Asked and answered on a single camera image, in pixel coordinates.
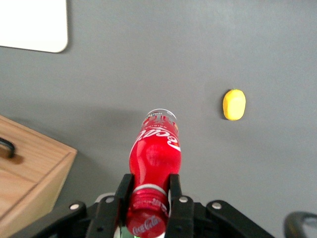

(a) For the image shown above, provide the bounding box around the red coke bottle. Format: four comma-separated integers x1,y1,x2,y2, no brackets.
124,108,182,238

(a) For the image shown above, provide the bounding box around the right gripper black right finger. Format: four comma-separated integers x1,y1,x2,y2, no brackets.
164,173,195,238

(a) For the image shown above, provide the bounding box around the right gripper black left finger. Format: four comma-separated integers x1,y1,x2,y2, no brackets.
85,173,136,238

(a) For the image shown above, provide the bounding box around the yellow toy lemon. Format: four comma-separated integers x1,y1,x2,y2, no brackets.
222,89,247,121

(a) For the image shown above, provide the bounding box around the wooden drawer front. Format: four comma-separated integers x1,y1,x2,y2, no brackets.
0,115,75,185
0,170,38,219

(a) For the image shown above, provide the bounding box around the oak wooden drawer cabinet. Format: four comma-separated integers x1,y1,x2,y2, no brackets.
0,114,78,238

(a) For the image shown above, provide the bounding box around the black metal drawer handle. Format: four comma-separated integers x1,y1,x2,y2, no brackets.
0,137,16,159

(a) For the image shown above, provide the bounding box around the beige rectangular tray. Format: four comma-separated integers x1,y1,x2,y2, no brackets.
0,0,69,54

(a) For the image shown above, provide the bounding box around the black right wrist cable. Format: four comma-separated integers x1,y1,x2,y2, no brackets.
283,210,317,238

